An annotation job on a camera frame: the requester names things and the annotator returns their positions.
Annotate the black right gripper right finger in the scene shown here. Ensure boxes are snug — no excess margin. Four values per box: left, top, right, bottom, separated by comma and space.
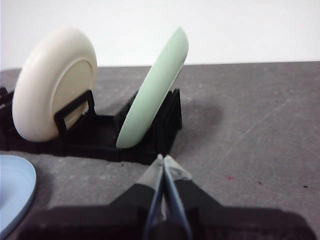
162, 155, 320, 240

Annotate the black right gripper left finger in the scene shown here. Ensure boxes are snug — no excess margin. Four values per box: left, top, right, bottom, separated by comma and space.
14, 154, 164, 240

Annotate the blue plate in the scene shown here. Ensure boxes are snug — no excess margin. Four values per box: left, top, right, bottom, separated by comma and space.
0, 155, 37, 238

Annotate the black plate rack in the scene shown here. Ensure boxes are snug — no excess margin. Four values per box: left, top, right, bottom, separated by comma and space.
0, 86, 183, 166

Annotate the green plate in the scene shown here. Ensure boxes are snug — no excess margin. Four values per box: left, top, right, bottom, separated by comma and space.
116, 26, 189, 150

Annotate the white plate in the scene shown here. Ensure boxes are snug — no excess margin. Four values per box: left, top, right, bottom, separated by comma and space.
11, 26, 98, 143

